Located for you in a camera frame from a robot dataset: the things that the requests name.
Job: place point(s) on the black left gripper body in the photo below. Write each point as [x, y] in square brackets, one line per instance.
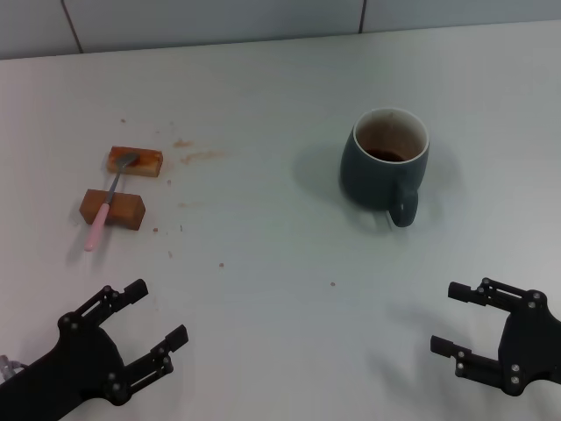
[83, 359]

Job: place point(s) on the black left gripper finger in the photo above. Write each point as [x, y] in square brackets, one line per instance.
[175, 337]
[133, 291]

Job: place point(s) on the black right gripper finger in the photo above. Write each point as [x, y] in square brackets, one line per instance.
[447, 344]
[462, 291]

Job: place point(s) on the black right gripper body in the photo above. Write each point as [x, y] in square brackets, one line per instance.
[534, 346]

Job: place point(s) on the grey ceramic cup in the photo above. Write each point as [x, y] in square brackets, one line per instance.
[368, 184]

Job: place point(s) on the arched brown wooden block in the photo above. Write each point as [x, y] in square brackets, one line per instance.
[127, 210]

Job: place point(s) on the flat light wooden block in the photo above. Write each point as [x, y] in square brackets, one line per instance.
[149, 164]

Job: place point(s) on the dark brown liquid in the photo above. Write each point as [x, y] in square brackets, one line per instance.
[388, 155]

